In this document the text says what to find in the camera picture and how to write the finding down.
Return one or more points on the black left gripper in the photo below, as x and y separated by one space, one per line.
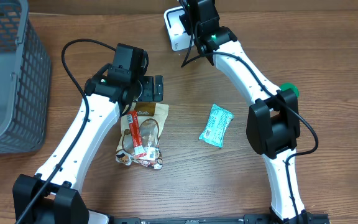
157 88

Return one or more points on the dried food snack bag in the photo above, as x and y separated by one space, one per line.
141 130

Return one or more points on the teal wet wipes pack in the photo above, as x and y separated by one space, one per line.
218 122

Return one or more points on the green lid glass jar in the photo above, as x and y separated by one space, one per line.
290 86

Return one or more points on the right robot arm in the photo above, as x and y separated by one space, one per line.
273 123

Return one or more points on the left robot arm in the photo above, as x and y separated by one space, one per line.
53 194

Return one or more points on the white barcode scanner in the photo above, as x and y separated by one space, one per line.
174 29

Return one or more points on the grey plastic mesh basket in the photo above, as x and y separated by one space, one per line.
25 80

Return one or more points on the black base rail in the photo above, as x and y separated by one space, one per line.
179 221

